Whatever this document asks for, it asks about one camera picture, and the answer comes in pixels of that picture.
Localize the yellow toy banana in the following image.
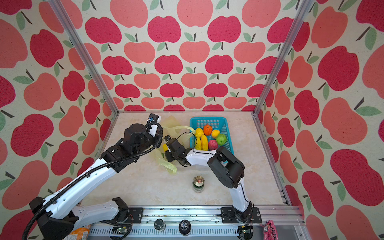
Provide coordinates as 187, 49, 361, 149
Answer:
201, 135, 209, 151

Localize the left aluminium corner post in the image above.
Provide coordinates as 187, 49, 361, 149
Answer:
49, 0, 119, 117

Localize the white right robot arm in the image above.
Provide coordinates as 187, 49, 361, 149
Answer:
165, 136, 253, 224

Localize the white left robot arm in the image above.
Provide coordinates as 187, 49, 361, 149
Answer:
22, 118, 163, 240

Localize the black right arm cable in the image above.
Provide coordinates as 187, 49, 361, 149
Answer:
167, 131, 256, 224

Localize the black corrugated cable conduit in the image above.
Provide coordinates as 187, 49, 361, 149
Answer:
21, 122, 164, 240

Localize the pink snack packet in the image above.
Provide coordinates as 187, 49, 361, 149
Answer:
261, 220, 279, 240

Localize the red toy strawberry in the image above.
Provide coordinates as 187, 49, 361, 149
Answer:
208, 139, 219, 151

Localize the grey round button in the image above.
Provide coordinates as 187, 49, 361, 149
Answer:
154, 219, 166, 232

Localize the yellow toy peach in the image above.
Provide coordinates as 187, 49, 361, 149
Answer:
211, 130, 221, 139

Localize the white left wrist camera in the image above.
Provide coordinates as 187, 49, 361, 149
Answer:
146, 113, 162, 137

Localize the green toy fruit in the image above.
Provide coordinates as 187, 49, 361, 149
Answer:
216, 134, 228, 146

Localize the black round knob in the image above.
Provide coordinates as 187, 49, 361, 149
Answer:
178, 220, 192, 236

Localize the orange snack packet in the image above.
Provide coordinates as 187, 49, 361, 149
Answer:
63, 225, 91, 240

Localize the yellow toy fruit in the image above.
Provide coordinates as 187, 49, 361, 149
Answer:
195, 128, 204, 138

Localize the yellow plastic bag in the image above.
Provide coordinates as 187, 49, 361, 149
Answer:
151, 116, 195, 175

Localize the teal plastic basket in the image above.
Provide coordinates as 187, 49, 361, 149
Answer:
190, 117, 234, 155

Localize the yellow toy corn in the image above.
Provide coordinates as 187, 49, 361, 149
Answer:
194, 138, 202, 151

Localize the aluminium corner post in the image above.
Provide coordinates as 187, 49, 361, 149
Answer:
49, 0, 119, 117
252, 0, 315, 118

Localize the green drink can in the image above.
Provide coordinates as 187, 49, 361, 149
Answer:
193, 176, 205, 193

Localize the orange toy tangerine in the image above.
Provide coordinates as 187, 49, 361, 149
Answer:
203, 125, 213, 136

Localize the right aluminium corner post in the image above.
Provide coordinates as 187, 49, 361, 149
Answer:
252, 0, 315, 118

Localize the aluminium front rail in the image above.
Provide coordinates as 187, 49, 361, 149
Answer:
53, 205, 313, 240

